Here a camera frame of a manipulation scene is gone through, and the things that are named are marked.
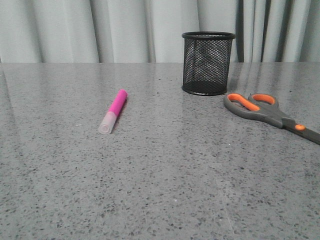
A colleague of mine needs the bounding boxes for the pink highlighter pen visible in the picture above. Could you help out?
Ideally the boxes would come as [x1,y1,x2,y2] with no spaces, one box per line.
[98,89,128,134]

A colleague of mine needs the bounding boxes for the grey orange scissors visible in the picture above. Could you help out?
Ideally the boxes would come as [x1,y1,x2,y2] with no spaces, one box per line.
[223,93,320,144]

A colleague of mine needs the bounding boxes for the black mesh pen cup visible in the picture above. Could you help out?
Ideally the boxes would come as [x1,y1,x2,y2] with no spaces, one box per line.
[181,31,236,96]

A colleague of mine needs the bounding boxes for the grey curtain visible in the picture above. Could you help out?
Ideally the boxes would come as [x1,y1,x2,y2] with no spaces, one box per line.
[0,0,320,63]

